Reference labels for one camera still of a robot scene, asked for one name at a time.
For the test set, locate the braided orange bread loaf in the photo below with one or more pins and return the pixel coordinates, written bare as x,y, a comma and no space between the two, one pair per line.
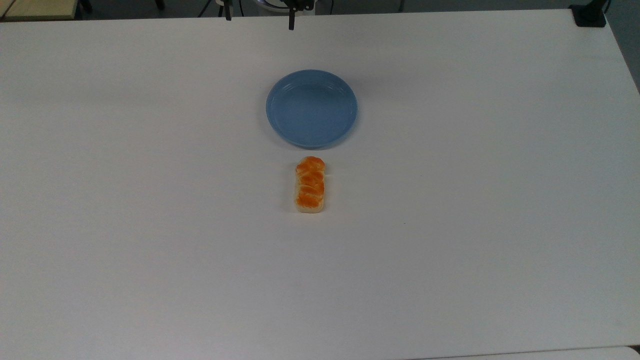
310,185

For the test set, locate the black clamp mount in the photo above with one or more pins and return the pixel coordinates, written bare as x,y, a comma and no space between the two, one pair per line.
589,15

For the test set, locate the blue round plate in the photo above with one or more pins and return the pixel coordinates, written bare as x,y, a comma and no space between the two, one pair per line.
311,108

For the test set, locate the black tripod leg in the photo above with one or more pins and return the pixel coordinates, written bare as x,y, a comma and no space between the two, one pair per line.
228,10

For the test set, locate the wooden side table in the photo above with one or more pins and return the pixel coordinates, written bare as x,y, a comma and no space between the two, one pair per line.
37,8

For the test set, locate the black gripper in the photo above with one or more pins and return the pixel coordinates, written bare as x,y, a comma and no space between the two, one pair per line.
299,4

